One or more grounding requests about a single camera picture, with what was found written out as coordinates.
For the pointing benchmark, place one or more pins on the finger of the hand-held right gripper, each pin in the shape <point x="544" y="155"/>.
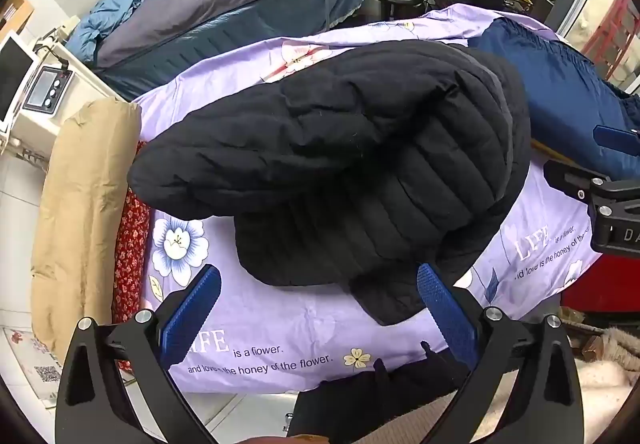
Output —
<point x="617" y="136"/>
<point x="567" y="179"/>

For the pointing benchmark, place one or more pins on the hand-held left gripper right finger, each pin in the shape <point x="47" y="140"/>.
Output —
<point x="445" y="309"/>

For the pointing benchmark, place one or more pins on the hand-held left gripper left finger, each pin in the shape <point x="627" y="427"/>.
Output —
<point x="192" y="304"/>

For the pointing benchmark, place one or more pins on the black quilted jacket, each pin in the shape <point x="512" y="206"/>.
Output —
<point x="325" y="149"/>

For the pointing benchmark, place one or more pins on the red box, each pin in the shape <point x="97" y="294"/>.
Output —
<point x="605" y="284"/>

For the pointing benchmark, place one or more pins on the red floral cloth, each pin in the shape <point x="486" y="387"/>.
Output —
<point x="130" y="249"/>

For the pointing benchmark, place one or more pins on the navy blue cloth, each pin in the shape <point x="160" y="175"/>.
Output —
<point x="550" y="84"/>

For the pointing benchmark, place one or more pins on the purple floral bedsheet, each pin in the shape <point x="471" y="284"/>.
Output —
<point x="280" y="324"/>

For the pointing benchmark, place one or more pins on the red chair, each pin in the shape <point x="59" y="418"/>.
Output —
<point x="617" y="29"/>

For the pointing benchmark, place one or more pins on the person's black clothing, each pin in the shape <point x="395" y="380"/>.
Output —
<point x="370" y="404"/>

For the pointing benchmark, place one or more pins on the tan long pillow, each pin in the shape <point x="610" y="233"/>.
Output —
<point x="80" y="204"/>

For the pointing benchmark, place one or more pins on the white fuzzy cloth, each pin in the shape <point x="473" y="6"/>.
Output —
<point x="605" y="384"/>

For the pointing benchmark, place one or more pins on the white machine with screen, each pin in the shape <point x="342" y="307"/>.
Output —
<point x="45" y="124"/>

